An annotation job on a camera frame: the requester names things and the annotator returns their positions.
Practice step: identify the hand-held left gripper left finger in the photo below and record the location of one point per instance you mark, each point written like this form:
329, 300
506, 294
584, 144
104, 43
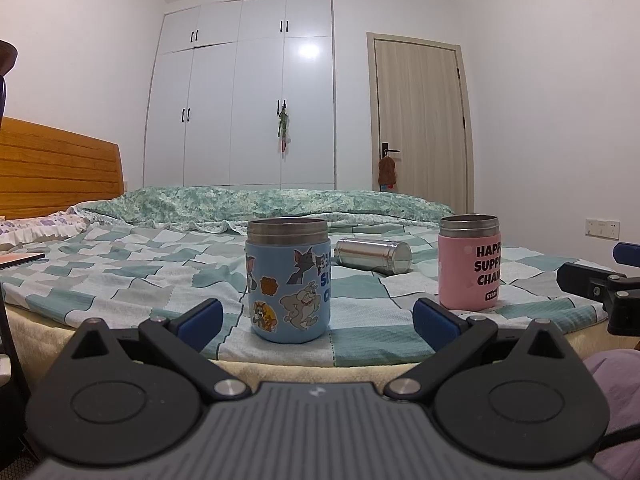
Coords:
202, 324

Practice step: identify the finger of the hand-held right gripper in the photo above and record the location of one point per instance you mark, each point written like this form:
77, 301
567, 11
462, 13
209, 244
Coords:
627, 252
595, 280

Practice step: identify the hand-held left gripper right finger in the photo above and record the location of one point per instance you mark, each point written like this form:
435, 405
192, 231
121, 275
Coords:
434, 324

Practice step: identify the silver steel cup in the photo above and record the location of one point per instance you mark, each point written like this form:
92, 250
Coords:
372, 255

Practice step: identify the pink printed cup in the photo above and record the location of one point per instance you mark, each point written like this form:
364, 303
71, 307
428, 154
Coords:
467, 270

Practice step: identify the blue cartoon sticker cup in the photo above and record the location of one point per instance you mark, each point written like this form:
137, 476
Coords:
287, 290

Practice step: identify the cream mattress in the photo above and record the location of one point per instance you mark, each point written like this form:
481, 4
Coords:
600, 345

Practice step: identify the green checked blanket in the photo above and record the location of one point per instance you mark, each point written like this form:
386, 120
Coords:
125, 270

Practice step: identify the person's purple trouser leg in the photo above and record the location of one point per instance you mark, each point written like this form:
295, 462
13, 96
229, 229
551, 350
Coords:
617, 400

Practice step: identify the green floral quilt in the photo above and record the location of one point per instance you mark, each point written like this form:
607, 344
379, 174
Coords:
240, 205

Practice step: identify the brown hanging cloth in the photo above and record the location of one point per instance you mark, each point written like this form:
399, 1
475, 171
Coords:
387, 172

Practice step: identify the purple patterned pillow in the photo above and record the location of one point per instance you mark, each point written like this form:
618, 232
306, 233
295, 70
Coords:
35, 227

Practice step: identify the dark flat tablet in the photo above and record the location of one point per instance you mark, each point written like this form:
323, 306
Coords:
20, 258

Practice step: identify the black stand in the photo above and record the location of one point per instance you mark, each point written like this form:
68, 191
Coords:
10, 350

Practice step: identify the green hanging ornament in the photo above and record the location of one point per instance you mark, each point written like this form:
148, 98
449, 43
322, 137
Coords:
283, 127

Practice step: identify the beige wooden door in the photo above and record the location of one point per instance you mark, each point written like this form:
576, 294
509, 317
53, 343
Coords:
420, 110

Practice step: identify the wooden headboard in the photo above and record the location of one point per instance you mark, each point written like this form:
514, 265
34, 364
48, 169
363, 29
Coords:
55, 165

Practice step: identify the white wardrobe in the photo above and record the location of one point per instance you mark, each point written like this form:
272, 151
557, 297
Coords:
235, 100

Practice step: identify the white wall socket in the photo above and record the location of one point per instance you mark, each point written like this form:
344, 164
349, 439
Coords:
602, 228

